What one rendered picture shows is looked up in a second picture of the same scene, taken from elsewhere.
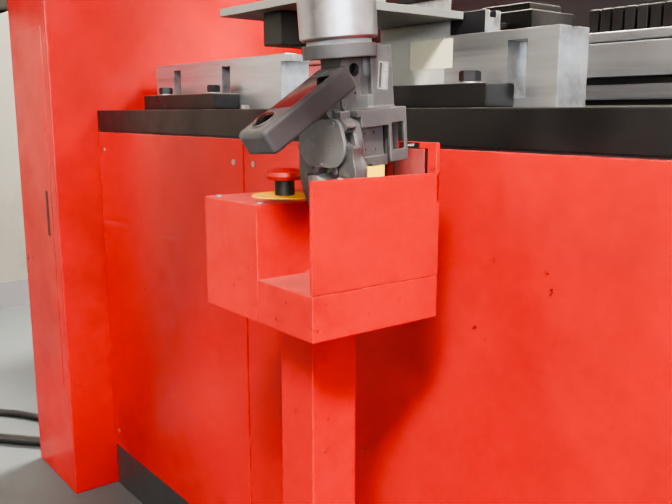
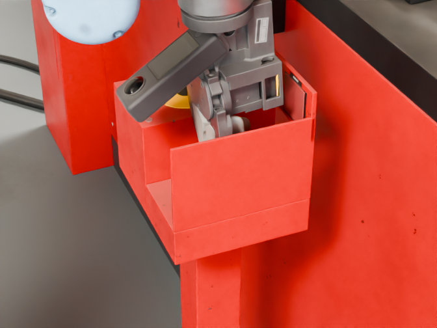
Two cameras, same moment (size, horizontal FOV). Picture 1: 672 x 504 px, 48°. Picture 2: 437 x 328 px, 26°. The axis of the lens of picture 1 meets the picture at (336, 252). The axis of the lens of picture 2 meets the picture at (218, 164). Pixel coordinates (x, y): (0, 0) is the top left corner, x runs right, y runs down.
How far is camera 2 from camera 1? 0.52 m
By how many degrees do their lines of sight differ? 28
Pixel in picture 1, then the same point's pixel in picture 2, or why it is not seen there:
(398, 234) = (265, 174)
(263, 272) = (151, 177)
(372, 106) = (249, 59)
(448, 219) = (352, 118)
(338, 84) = (207, 54)
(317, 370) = not seen: hidden behind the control
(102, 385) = (95, 80)
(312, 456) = (196, 312)
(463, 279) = (358, 177)
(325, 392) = (209, 267)
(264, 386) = not seen: hidden behind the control
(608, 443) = not seen: outside the picture
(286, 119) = (151, 94)
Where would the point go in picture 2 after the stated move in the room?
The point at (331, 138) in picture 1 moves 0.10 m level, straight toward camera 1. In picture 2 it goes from (202, 94) to (172, 149)
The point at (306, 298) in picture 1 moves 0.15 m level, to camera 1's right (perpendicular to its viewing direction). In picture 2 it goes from (170, 230) to (311, 255)
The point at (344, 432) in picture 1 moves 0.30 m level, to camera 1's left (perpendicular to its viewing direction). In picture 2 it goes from (228, 294) to (7, 252)
